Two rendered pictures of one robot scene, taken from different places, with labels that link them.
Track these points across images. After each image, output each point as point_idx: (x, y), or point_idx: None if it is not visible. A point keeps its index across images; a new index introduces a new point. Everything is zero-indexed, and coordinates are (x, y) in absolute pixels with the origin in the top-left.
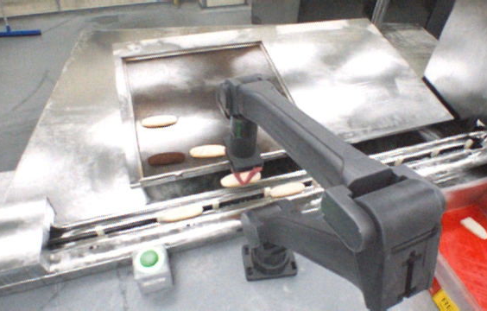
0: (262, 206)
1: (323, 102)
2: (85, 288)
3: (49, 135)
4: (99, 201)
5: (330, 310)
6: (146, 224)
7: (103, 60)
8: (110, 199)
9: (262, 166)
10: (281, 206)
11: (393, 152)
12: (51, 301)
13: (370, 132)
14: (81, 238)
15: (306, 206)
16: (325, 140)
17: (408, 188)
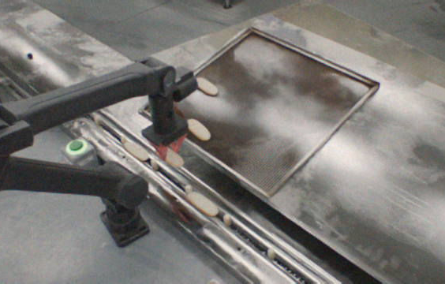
0: (125, 168)
1: (342, 177)
2: (60, 140)
3: (174, 55)
4: (129, 110)
5: (95, 282)
6: (118, 139)
7: None
8: (135, 113)
9: (157, 146)
10: (128, 177)
11: (330, 280)
12: (46, 132)
13: (337, 241)
14: (91, 117)
15: (185, 222)
16: (48, 95)
17: None
